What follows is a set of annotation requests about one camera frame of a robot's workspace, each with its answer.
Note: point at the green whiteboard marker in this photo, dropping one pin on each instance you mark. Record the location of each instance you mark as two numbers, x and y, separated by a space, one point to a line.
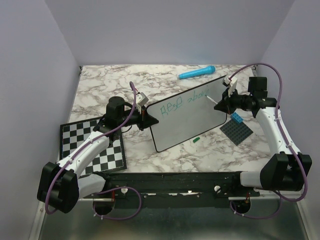
212 100

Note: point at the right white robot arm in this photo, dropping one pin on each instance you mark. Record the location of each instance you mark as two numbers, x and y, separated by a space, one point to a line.
287 166

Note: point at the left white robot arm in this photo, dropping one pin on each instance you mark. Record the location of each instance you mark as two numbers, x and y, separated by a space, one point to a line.
61 184

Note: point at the black framed whiteboard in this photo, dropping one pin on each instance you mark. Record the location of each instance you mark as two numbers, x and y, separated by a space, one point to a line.
186 115

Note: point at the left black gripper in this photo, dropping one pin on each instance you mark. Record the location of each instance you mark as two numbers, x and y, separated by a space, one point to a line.
145 120

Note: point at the grey lego baseplate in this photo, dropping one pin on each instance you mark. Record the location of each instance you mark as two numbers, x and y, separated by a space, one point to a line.
236 132

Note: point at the black white checkerboard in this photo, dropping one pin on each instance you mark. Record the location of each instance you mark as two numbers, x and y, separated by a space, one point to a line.
72 135

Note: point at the green marker cap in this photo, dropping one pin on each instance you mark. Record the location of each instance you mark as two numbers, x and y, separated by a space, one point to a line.
196 139

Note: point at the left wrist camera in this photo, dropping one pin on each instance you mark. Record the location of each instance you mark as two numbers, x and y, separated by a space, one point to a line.
141 99

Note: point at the blue toy microphone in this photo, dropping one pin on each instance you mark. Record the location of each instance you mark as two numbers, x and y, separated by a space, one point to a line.
198 72

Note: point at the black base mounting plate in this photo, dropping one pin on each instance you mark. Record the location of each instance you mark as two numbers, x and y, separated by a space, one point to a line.
177 190

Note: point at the blue lego brick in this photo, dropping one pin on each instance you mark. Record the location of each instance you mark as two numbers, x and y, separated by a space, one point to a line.
236 118

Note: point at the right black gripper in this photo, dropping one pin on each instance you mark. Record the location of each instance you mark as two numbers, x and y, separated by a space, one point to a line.
225 104

